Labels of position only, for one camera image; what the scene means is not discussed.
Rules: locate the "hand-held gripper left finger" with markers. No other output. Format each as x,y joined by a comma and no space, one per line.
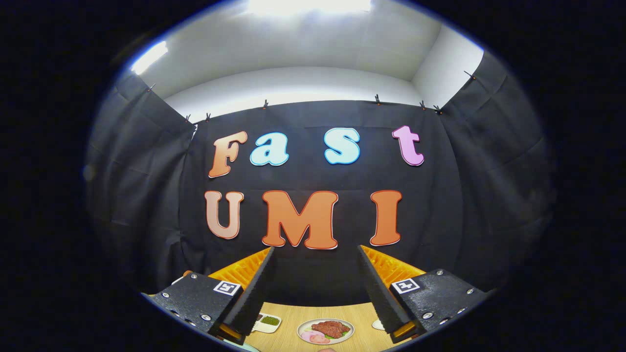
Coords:
254,291

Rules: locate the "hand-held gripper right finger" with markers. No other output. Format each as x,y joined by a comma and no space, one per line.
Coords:
379,293

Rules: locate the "white square saucer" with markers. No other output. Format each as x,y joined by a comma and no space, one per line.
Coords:
377,324

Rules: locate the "pile of green beans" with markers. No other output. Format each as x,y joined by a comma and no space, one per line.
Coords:
270,320

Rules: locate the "white divided snack tray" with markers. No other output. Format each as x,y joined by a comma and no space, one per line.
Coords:
266,328

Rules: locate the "green lettuce leaf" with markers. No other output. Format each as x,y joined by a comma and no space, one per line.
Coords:
345,333

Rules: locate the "light blue round plate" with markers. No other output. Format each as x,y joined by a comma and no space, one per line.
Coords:
247,348

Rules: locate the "brown steak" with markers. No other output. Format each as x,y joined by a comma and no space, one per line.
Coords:
330,328

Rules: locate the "round plate with meat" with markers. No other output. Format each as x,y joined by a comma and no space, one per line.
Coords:
303,328

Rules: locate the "pale pink ham slice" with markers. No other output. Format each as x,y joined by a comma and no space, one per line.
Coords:
308,335

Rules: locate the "salmon pink ham slice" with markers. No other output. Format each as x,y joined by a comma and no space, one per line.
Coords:
321,339

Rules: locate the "cream white toaster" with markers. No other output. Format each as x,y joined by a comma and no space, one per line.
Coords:
177,280

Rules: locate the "row of small cloth clips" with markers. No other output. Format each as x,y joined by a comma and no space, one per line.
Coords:
377,99

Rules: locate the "ceiling light panel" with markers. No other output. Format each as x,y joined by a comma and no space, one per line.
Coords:
149,57

